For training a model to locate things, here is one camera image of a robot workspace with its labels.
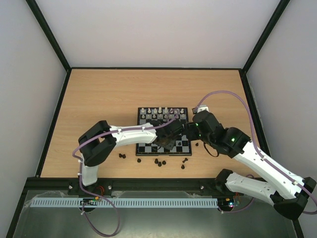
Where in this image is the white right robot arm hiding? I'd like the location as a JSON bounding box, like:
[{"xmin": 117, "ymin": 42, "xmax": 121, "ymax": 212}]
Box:
[{"xmin": 185, "ymin": 110, "xmax": 317, "ymax": 220}]

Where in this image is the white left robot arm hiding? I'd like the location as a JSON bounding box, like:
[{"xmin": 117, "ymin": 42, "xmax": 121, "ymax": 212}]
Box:
[{"xmin": 73, "ymin": 118, "xmax": 184, "ymax": 186}]

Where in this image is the black grey chess board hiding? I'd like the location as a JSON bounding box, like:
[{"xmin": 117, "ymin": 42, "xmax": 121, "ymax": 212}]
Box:
[{"xmin": 136, "ymin": 107, "xmax": 192, "ymax": 156}]

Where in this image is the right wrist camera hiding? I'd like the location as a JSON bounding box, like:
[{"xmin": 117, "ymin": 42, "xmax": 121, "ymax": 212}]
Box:
[{"xmin": 192, "ymin": 105, "xmax": 209, "ymax": 114}]

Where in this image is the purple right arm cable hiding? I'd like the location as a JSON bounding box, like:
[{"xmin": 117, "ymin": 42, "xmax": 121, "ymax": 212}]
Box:
[{"xmin": 197, "ymin": 90, "xmax": 317, "ymax": 215}]

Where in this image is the light blue cable duct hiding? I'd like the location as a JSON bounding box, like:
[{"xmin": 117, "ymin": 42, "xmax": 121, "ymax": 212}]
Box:
[{"xmin": 30, "ymin": 197, "xmax": 218, "ymax": 208}]

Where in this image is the black enclosure frame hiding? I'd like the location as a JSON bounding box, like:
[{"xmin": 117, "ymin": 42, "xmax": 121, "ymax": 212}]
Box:
[{"xmin": 6, "ymin": 0, "xmax": 290, "ymax": 238}]

